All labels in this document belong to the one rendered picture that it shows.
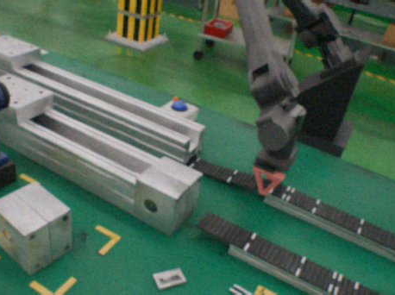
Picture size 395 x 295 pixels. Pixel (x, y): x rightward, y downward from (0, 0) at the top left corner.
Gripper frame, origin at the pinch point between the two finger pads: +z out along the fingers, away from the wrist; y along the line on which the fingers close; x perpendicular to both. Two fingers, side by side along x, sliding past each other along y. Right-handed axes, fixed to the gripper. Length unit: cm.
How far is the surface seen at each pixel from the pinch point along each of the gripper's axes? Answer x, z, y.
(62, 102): -57, -2, 5
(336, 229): 17.5, 2.1, 1.5
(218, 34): -133, 51, -269
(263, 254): 6.9, -0.3, 20.5
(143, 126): -30.8, -4.9, 5.0
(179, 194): -10.5, -6.3, 22.6
